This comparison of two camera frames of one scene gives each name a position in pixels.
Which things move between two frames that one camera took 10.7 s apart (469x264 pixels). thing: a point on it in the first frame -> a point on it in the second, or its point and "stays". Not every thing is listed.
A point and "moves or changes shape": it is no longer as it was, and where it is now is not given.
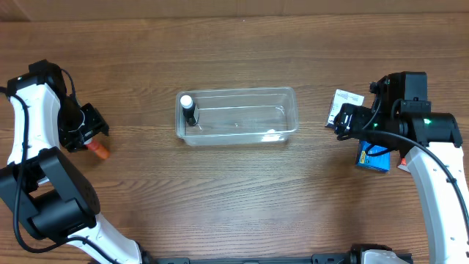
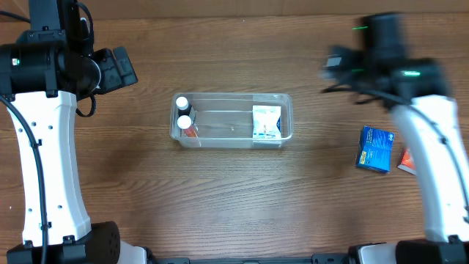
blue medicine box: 379,162 stays
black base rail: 353,257 stays
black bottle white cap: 189,109 moves or changes shape
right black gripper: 346,119 -> 339,68
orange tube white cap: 100,151 -> 184,122
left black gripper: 89,127 -> 111,70
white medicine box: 341,97 -> 267,122
